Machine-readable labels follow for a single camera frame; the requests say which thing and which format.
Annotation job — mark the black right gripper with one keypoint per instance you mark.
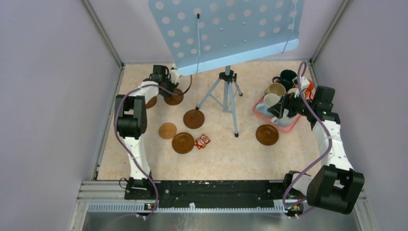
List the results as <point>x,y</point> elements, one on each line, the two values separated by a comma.
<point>286,102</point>

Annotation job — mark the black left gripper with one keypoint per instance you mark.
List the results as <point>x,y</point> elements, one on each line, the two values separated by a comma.
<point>172,85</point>

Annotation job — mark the pink tray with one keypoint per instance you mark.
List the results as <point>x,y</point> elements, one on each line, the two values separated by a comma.
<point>268,119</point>

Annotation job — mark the dark brown ridged coaster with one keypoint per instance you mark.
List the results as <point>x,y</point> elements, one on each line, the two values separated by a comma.
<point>175,100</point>

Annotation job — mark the dark brown wooden coaster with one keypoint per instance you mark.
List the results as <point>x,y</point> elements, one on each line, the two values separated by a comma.
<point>193,119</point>

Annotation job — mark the light brown coaster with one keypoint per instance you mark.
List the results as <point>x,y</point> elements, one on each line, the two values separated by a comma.
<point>167,131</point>

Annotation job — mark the dark brown coaster front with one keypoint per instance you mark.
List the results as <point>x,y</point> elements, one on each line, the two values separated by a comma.
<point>183,143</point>

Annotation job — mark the red owl figure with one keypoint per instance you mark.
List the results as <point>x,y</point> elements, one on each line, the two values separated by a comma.
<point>202,141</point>

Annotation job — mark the light blue mug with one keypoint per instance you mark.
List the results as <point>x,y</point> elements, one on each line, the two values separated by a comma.
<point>263,109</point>

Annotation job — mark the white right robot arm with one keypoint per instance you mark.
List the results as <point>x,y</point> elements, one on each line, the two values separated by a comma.
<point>330,182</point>

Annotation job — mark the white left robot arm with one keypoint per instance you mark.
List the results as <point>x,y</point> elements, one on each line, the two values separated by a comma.
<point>130,120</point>

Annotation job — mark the orange mug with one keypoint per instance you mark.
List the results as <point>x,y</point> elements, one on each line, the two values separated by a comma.
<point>309,90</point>

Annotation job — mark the cream white mug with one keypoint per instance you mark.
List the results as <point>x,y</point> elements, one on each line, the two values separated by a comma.
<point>271,99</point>

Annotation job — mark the beige mug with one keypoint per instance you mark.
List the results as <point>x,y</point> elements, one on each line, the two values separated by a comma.
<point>275,88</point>

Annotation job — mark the dark green mug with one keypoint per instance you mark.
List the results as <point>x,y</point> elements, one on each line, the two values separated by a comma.
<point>286,79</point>

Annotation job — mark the blue dotted board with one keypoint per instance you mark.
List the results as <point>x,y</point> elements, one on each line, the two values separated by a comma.
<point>203,35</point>

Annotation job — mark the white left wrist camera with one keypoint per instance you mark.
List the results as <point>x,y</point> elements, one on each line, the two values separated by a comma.
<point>174,74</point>

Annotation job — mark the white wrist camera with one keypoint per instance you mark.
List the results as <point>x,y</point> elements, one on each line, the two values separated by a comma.
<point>174,74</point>
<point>299,86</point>

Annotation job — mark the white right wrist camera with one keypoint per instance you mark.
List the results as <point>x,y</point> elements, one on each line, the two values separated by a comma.
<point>299,86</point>

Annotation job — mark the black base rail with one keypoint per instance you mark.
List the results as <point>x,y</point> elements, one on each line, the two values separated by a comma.
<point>208,194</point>

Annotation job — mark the grey cable duct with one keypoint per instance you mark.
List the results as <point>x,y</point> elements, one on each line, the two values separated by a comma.
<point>136,207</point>

